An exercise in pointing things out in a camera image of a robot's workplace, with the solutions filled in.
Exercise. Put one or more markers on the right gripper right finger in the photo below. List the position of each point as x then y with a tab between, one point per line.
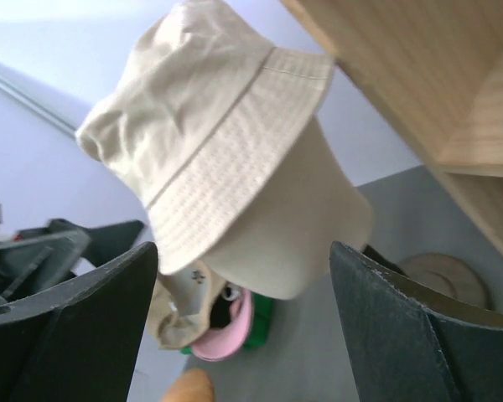
407	342

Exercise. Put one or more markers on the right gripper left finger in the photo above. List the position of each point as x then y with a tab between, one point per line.
79	340

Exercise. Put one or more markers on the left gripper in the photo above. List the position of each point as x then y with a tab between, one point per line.
36	259

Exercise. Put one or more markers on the cream bucket hat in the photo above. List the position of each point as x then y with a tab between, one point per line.
205	111

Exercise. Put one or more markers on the wooden mushroom hat stand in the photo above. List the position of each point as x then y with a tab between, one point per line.
193	385

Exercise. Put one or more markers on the green plastic bin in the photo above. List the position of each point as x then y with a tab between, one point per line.
260	325

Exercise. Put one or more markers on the pink white baseball cap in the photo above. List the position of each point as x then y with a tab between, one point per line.
219	344

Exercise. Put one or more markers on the cream mannequin head stand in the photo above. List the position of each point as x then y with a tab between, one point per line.
280	245

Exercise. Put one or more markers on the wooden shelf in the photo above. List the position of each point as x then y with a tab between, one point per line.
434	70

